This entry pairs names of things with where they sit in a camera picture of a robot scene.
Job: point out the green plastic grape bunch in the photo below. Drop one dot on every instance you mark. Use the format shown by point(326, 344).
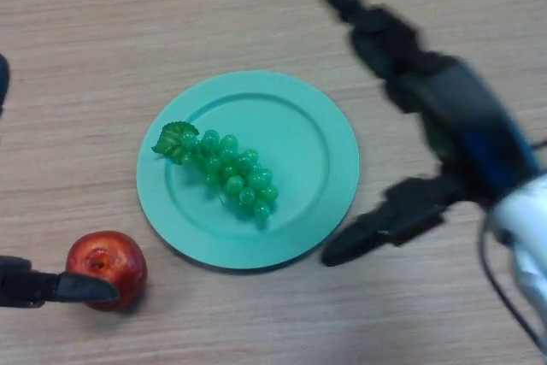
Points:
point(239, 172)

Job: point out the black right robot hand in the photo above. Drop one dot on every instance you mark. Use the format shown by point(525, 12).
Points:
point(466, 125)

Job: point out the red apple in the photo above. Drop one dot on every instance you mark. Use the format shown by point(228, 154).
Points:
point(124, 258)

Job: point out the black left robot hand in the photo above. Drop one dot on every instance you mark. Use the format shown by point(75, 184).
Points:
point(21, 284)

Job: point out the teal round plate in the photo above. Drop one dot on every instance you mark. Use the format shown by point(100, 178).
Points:
point(307, 160)

